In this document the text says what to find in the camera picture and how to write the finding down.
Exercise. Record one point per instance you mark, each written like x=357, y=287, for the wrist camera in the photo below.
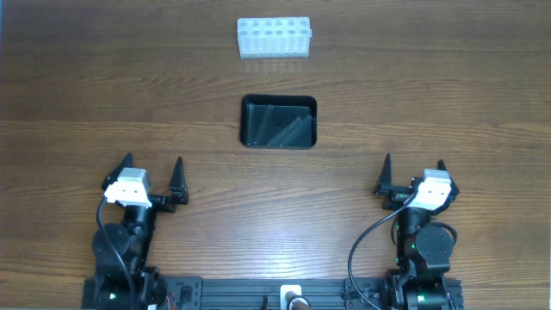
x=434, y=191
x=128, y=187

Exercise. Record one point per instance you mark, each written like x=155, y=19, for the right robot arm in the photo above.
x=430, y=249

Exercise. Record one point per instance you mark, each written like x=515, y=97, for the clear test tube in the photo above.
x=264, y=127
x=300, y=128
x=284, y=131

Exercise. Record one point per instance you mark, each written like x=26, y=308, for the mounting rail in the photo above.
x=241, y=295

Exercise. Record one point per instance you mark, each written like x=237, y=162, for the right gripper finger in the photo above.
x=450, y=181
x=384, y=178

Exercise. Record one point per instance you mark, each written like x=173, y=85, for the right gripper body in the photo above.
x=398, y=196

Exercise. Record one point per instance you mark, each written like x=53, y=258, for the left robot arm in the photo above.
x=129, y=241

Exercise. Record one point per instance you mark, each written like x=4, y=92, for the black tray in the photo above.
x=279, y=98

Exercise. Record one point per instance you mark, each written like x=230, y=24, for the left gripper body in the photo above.
x=162, y=202

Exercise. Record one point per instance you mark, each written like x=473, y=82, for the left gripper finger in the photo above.
x=118, y=170
x=179, y=187

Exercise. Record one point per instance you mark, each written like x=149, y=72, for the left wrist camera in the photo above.
x=128, y=187

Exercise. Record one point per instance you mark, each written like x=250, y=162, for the white test tube rack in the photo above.
x=275, y=43

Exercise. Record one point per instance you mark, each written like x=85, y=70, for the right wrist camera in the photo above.
x=434, y=191

